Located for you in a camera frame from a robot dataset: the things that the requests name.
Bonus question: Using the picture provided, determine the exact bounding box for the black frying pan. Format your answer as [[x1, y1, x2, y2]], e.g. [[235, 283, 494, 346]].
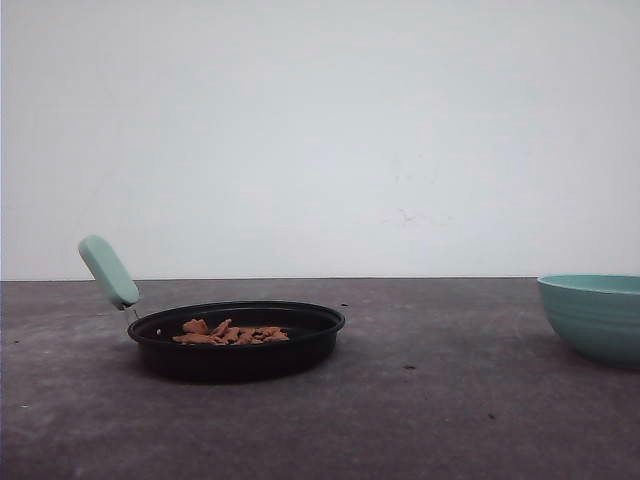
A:
[[78, 235, 346, 383]]

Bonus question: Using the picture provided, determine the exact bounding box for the brown beef cubes pile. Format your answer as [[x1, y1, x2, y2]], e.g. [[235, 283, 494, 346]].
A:
[[171, 319, 290, 346]]

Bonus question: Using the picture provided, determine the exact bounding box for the teal ribbed bowl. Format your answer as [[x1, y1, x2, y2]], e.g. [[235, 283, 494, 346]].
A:
[[537, 274, 639, 369]]

